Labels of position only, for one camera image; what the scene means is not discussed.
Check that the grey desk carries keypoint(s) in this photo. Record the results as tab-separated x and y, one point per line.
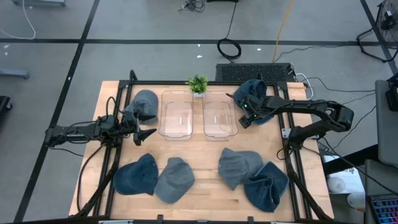
387	130

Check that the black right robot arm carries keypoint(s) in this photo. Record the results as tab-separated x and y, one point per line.
311	105

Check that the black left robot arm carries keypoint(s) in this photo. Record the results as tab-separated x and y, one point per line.
77	132

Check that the black computer tower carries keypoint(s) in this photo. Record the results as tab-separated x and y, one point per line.
255	73

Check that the small green potted plant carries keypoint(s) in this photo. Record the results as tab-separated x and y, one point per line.
197	83

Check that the grey cart base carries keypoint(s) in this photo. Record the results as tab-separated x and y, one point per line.
37	2

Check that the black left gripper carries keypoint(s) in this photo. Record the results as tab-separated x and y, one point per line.
130	124

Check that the clear plastic bin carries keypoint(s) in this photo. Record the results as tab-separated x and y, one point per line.
219	115
175	115

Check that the dark blue denim cap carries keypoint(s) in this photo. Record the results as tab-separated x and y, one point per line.
264	193
252	88
136	177

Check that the grey furniture foot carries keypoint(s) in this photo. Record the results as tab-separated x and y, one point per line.
14	74

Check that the white paper roll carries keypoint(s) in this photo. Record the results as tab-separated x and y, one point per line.
335	185

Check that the black floor equipment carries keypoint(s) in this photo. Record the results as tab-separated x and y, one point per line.
4	105

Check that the black desk device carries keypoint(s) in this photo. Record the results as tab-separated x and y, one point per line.
393	96

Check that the grey denim cap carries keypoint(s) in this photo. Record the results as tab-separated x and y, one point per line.
236	168
146	102
174	182

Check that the black standing fan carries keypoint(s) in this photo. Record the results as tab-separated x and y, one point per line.
388	21

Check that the backlit rainbow keyboard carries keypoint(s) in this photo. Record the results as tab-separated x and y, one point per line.
385	210

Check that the black aluminium table frame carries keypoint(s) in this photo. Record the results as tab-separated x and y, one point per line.
149	82

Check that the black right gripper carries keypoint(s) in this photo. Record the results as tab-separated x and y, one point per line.
252	109

